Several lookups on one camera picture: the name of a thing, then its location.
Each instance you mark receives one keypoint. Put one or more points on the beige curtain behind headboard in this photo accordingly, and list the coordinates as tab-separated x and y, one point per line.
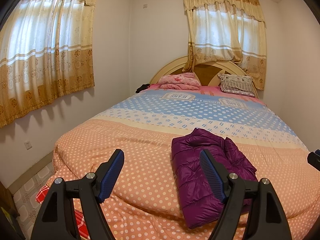
228	30

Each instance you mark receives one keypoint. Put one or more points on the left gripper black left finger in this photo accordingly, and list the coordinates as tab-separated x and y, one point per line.
56	218

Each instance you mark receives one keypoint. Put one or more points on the cream wooden headboard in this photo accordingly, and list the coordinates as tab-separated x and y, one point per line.
207	75

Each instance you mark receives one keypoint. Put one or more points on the polka dot bed quilt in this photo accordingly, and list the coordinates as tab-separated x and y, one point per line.
144	203

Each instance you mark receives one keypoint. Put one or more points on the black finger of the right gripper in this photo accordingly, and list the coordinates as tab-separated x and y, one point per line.
314	159

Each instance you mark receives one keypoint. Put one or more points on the pink folded blanket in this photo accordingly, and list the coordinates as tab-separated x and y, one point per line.
184	81

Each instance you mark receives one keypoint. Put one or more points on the beige curtain on left wall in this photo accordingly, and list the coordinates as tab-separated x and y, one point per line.
46	53

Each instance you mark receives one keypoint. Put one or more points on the striped grey pillow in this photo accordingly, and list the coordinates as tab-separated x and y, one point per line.
237	84

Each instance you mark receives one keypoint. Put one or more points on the black object beside bed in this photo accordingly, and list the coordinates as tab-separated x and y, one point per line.
142	88

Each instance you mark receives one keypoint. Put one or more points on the dark wooden furniture edge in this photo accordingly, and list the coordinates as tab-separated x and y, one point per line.
10	228

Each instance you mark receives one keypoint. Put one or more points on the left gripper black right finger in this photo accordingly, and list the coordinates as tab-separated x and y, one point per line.
266	216

